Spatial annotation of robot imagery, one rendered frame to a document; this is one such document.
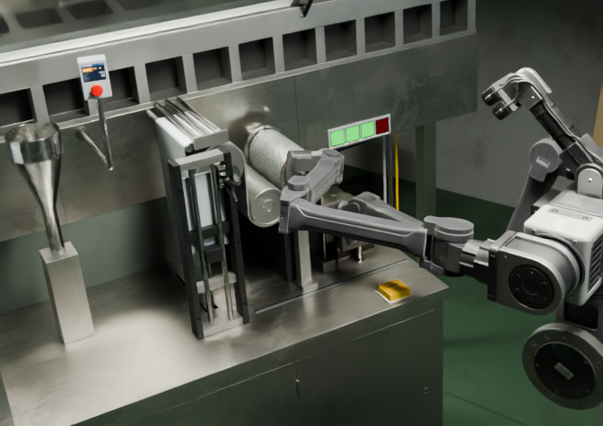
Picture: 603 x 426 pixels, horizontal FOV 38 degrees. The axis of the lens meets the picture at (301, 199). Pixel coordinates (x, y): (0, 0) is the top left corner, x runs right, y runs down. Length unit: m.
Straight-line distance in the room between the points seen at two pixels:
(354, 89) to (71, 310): 1.19
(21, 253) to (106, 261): 0.27
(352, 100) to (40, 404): 1.41
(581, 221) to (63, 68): 1.51
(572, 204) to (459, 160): 3.41
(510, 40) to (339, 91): 1.98
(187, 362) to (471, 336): 1.87
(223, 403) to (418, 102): 1.30
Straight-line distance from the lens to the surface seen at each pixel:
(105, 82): 2.30
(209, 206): 2.39
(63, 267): 2.51
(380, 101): 3.07
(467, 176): 5.21
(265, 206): 2.58
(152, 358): 2.49
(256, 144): 2.74
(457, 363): 3.88
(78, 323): 2.61
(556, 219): 1.75
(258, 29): 2.78
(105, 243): 2.82
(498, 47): 4.85
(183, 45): 2.69
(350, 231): 1.83
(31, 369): 2.57
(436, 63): 3.17
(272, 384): 2.55
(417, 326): 2.74
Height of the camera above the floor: 2.34
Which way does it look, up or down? 26 degrees down
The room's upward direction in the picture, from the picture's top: 4 degrees counter-clockwise
